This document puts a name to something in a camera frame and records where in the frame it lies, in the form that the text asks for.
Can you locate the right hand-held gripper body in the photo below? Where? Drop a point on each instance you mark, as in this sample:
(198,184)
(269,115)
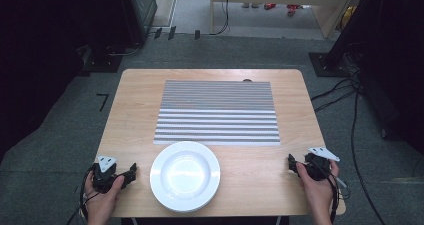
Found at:
(318,166)

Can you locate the white plate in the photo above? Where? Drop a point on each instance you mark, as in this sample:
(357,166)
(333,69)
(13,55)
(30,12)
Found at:
(185,176)

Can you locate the person's left hand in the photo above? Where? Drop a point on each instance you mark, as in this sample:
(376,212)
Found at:
(100,205)

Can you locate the red tool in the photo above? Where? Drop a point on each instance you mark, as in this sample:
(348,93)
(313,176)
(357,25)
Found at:
(269,6)
(292,9)

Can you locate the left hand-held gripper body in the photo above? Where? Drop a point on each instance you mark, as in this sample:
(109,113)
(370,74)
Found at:
(104,180)

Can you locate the small dark round knob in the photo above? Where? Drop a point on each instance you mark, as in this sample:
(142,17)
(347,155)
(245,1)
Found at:
(247,80)

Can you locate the dark glass cabinet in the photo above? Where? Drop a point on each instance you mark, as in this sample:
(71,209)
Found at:
(146,8)

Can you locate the small black floor bracket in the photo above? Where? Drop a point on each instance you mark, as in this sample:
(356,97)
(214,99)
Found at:
(157,33)
(171,33)
(197,34)

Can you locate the grey striped placemat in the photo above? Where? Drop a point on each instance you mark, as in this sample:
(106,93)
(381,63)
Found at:
(216,115)

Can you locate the black stand base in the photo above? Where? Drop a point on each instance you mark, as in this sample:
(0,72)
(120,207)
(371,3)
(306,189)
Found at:
(326,66)
(101,65)

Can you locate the person's right hand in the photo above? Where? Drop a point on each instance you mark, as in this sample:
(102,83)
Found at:
(318,195)

